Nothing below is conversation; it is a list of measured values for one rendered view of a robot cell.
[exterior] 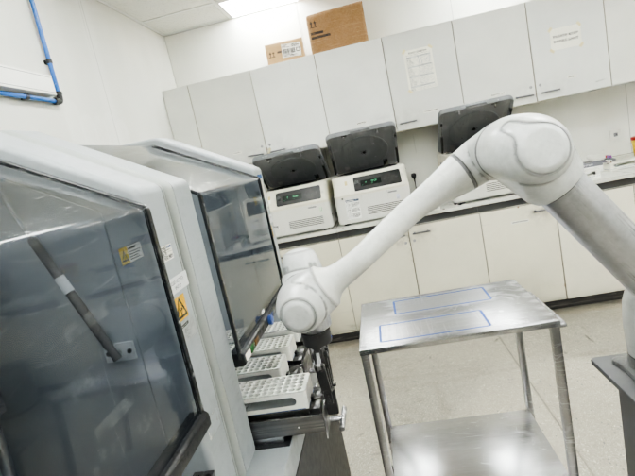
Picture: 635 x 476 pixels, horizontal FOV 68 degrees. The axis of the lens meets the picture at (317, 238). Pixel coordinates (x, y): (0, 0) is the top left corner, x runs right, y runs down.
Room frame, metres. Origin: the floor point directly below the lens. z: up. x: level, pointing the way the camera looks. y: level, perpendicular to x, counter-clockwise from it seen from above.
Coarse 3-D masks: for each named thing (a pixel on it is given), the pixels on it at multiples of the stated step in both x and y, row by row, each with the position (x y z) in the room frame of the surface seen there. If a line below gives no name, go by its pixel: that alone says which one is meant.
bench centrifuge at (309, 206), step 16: (256, 160) 3.65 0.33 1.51; (272, 160) 3.67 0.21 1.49; (288, 160) 3.67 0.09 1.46; (304, 160) 3.69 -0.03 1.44; (320, 160) 3.67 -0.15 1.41; (272, 176) 3.87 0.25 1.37; (288, 176) 3.89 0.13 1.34; (304, 176) 3.92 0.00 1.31; (320, 176) 3.95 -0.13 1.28; (272, 192) 3.58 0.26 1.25; (288, 192) 3.54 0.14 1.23; (304, 192) 3.50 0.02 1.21; (320, 192) 3.47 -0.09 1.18; (272, 208) 3.51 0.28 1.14; (288, 208) 3.48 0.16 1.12; (304, 208) 3.46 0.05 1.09; (320, 208) 3.44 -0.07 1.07; (288, 224) 3.49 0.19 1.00; (304, 224) 3.48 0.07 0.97; (320, 224) 3.44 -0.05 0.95
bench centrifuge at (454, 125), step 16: (448, 112) 3.46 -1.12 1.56; (464, 112) 3.48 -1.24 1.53; (480, 112) 3.48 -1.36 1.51; (496, 112) 3.50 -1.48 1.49; (448, 128) 3.61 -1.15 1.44; (464, 128) 3.62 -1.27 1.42; (480, 128) 3.63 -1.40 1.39; (448, 144) 3.76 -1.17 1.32; (480, 192) 3.28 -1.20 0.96; (496, 192) 3.27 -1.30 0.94; (512, 192) 3.25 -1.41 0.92
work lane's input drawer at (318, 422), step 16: (320, 400) 1.13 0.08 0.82; (256, 416) 1.12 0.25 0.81; (272, 416) 1.11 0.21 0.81; (288, 416) 1.11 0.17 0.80; (304, 416) 1.09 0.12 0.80; (320, 416) 1.08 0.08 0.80; (336, 416) 1.14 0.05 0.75; (256, 432) 1.11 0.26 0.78; (272, 432) 1.10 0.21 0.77; (288, 432) 1.10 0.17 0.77; (304, 432) 1.09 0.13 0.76; (320, 432) 1.08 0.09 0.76
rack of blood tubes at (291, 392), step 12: (240, 384) 1.21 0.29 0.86; (252, 384) 1.20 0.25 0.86; (264, 384) 1.18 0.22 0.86; (276, 384) 1.17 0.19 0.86; (288, 384) 1.15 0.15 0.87; (300, 384) 1.14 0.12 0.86; (312, 384) 1.20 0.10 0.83; (252, 396) 1.13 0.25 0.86; (264, 396) 1.12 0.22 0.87; (276, 396) 1.11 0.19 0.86; (288, 396) 1.11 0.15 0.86; (300, 396) 1.11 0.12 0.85; (252, 408) 1.18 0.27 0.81; (264, 408) 1.17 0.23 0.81; (276, 408) 1.12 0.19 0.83; (288, 408) 1.11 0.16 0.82; (300, 408) 1.11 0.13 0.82
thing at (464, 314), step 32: (480, 288) 1.71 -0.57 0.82; (512, 288) 1.63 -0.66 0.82; (384, 320) 1.59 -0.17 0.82; (416, 320) 1.52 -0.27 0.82; (448, 320) 1.46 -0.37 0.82; (480, 320) 1.41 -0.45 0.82; (512, 320) 1.36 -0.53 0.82; (544, 320) 1.31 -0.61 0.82; (384, 352) 1.37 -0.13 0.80; (384, 416) 1.80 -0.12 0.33; (480, 416) 1.73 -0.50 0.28; (512, 416) 1.69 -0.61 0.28; (384, 448) 1.38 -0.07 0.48; (416, 448) 1.62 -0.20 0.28; (448, 448) 1.59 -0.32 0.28; (480, 448) 1.55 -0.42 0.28; (512, 448) 1.51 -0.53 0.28; (544, 448) 1.48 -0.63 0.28
